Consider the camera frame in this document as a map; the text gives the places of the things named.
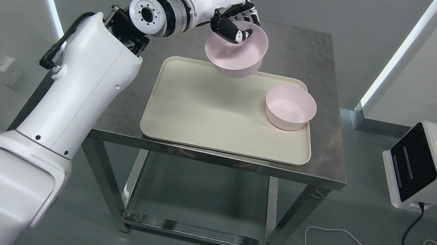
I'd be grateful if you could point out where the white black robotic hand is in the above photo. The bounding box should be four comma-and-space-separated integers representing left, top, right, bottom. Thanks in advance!
193, 0, 260, 44

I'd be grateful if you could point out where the pink bowl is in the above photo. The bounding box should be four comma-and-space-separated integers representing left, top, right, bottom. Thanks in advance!
265, 84, 318, 131
204, 20, 269, 78

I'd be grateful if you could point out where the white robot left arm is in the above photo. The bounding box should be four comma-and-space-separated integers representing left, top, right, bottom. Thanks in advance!
0, 0, 260, 245

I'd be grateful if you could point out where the stainless steel table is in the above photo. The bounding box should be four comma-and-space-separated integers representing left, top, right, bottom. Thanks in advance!
0, 0, 371, 245

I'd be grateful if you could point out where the beige plastic tray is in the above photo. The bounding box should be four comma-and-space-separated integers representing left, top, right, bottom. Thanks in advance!
139, 56, 312, 166

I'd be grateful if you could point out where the white black box device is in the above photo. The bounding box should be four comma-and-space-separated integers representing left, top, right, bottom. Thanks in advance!
382, 121, 437, 212

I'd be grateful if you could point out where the white wall switch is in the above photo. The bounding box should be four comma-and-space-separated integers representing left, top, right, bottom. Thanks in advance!
0, 57, 16, 74

